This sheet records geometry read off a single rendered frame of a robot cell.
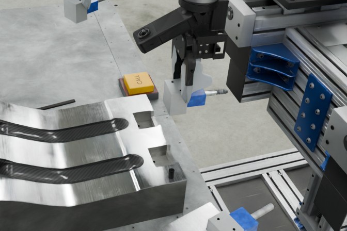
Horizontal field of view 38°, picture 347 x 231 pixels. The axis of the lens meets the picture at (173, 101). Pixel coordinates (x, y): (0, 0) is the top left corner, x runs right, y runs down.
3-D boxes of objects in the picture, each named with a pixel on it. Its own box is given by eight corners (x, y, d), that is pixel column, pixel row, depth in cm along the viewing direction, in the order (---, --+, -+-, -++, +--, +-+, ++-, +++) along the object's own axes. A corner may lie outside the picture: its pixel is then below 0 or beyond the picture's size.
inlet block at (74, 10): (103, 2, 137) (103, -16, 134) (115, 9, 134) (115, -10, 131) (64, 16, 129) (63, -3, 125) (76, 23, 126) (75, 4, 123)
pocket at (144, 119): (153, 123, 105) (153, 109, 103) (160, 139, 101) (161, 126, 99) (131, 126, 104) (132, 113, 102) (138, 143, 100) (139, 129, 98)
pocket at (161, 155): (169, 158, 97) (170, 144, 95) (177, 177, 93) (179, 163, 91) (146, 162, 96) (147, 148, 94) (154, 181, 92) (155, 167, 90)
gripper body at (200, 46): (224, 62, 94) (233, 4, 86) (180, 67, 91) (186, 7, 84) (210, 42, 99) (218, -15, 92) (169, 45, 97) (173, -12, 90)
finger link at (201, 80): (214, 105, 97) (216, 61, 93) (185, 109, 95) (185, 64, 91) (208, 99, 100) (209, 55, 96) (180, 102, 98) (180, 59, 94)
